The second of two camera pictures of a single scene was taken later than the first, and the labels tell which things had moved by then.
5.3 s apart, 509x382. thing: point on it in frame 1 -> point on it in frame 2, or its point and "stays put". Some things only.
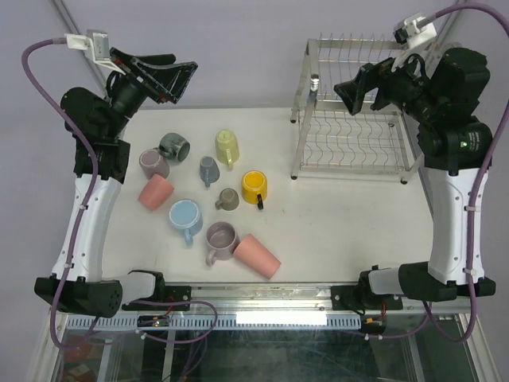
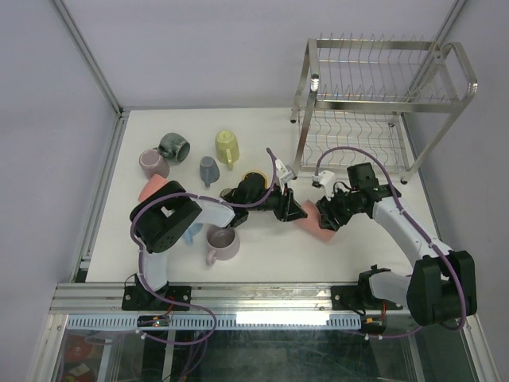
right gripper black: x=369 y=77 -> x=327 y=212
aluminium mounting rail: x=308 y=299 stays put
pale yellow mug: x=227 y=147 stays put
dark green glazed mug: x=174 y=146 stays put
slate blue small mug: x=209 y=170 stays put
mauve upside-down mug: x=152 y=162 stays put
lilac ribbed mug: x=222 y=239 stays put
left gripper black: x=159 y=83 -> x=287 y=202
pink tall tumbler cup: x=250 y=251 -> x=311 y=224
